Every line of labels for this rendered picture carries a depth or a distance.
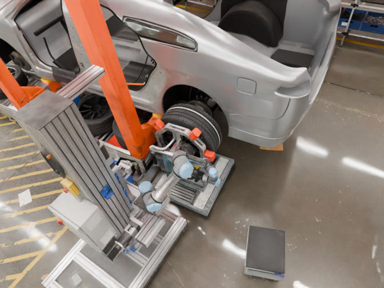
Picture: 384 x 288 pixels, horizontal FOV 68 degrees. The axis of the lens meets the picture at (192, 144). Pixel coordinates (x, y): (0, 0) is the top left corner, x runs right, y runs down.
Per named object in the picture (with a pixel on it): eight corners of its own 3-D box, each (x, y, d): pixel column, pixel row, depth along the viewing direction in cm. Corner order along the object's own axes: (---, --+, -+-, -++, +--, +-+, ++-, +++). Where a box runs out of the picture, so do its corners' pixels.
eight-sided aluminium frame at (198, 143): (208, 168, 298) (204, 134, 256) (205, 173, 294) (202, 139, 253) (164, 152, 317) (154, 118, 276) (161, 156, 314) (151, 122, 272)
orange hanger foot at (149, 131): (172, 120, 356) (167, 99, 330) (150, 150, 328) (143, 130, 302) (160, 117, 362) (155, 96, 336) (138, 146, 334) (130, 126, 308)
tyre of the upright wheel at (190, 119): (194, 94, 263) (156, 112, 313) (182, 110, 250) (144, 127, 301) (235, 143, 287) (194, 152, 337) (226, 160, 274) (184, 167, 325)
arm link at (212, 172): (204, 166, 247) (205, 174, 255) (211, 176, 240) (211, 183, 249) (212, 163, 249) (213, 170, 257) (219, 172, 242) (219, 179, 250)
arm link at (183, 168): (150, 200, 243) (189, 155, 226) (156, 214, 234) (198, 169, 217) (139, 199, 235) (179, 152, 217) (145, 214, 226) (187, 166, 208)
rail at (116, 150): (148, 164, 359) (145, 154, 343) (144, 170, 354) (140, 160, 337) (19, 114, 448) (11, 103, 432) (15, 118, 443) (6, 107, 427)
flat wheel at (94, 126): (71, 136, 391) (64, 124, 373) (87, 103, 433) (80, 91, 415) (118, 136, 383) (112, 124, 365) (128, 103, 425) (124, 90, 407)
